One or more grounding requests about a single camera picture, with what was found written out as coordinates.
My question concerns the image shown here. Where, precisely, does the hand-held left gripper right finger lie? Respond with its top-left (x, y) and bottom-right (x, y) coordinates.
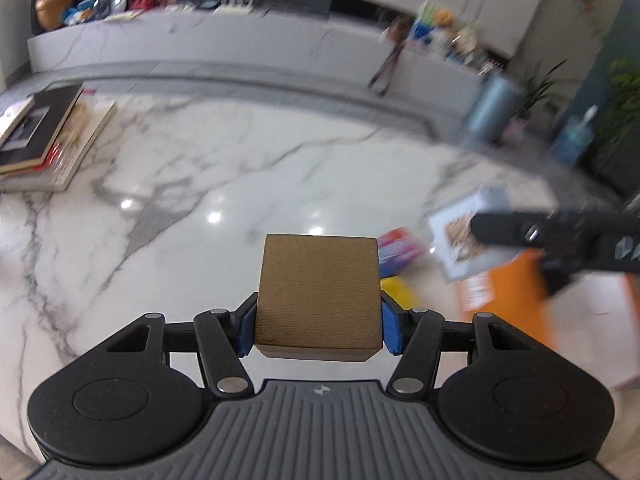
top-left (381, 291), bottom-right (544, 399)

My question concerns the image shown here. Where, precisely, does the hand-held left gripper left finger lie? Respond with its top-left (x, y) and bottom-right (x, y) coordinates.
top-left (105, 291), bottom-right (260, 401)

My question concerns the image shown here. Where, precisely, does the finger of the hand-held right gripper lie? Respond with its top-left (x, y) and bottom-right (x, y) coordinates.
top-left (471, 209), bottom-right (640, 275)
top-left (539, 254), bottom-right (591, 301)

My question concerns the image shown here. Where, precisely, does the orange storage box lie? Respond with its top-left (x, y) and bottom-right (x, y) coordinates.
top-left (456, 249), bottom-right (640, 387)

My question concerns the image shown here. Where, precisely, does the brown cardboard box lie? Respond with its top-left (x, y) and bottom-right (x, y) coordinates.
top-left (253, 233), bottom-right (382, 363)

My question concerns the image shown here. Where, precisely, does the white printed box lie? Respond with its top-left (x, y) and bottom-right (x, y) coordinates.
top-left (426, 185), bottom-right (516, 284)

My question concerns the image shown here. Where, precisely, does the yellow packet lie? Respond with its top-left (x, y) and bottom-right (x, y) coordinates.
top-left (380, 277), bottom-right (417, 307)

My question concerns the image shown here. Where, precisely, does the blue pink tin case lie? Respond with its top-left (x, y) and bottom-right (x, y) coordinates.
top-left (377, 227), bottom-right (427, 279)

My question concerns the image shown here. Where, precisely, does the blue pump bottle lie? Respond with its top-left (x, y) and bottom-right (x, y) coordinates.
top-left (552, 104), bottom-right (599, 166)

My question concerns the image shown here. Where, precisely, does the grey trash bin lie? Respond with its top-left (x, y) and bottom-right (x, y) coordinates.
top-left (462, 72), bottom-right (524, 144)

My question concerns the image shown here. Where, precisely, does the group of small toys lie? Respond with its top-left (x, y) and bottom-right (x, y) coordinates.
top-left (409, 2), bottom-right (497, 67)

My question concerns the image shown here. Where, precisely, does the tan cover book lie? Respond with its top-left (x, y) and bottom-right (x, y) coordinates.
top-left (0, 97), bottom-right (117, 193)

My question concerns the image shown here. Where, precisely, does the black cover book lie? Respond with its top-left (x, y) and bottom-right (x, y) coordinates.
top-left (0, 83), bottom-right (85, 177)

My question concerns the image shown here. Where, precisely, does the blue snack bag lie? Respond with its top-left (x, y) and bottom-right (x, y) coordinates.
top-left (62, 0), bottom-right (99, 26)

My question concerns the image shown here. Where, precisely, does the brown lanyard strap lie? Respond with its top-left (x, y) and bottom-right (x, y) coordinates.
top-left (368, 17), bottom-right (409, 97)

